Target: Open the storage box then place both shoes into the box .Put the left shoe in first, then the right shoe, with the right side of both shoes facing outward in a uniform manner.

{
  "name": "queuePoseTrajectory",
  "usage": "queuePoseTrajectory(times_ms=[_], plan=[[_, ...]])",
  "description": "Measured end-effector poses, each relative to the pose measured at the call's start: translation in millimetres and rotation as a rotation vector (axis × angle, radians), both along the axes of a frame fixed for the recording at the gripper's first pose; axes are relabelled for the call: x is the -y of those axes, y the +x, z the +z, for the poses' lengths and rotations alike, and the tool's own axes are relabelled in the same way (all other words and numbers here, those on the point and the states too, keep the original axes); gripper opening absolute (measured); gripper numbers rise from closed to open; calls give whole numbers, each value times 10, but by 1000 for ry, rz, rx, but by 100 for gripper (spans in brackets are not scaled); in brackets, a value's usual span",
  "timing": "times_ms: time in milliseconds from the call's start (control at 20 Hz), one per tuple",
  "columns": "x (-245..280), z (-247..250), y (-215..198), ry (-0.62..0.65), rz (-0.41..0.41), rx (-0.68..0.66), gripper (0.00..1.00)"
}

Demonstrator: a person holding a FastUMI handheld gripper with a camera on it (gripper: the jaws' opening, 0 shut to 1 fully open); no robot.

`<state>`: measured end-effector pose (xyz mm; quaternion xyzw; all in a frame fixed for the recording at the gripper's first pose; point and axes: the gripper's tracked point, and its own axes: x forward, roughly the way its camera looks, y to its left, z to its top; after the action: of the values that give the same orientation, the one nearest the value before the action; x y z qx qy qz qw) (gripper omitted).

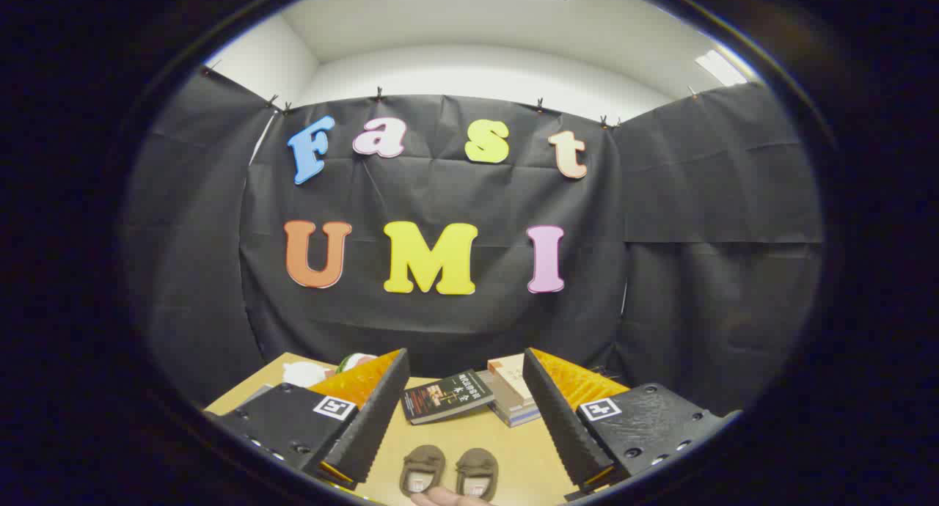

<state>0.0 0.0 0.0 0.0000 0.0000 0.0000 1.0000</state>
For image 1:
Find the white cover book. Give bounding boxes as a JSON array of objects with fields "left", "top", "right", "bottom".
[{"left": 478, "top": 370, "right": 540, "bottom": 419}]

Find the small ceiling light panel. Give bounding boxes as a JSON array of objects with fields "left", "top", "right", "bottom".
[{"left": 695, "top": 49, "right": 749, "bottom": 87}]

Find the brown fuzzy shoe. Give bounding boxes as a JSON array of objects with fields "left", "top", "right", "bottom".
[
  {"left": 455, "top": 447, "right": 500, "bottom": 502},
  {"left": 399, "top": 444, "right": 447, "bottom": 498}
]

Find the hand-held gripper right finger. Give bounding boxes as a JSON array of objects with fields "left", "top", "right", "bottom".
[{"left": 522, "top": 348, "right": 742, "bottom": 494}]

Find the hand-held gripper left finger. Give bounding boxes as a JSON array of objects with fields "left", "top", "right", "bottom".
[{"left": 204, "top": 348, "right": 410, "bottom": 491}]

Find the black cover book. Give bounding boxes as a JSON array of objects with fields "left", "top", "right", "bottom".
[{"left": 401, "top": 369, "right": 495, "bottom": 425}]

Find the blue cover book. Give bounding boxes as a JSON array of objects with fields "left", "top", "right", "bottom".
[{"left": 490, "top": 405, "right": 542, "bottom": 428}]

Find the white plush toy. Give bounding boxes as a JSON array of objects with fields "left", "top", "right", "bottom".
[{"left": 282, "top": 361, "right": 331, "bottom": 388}]

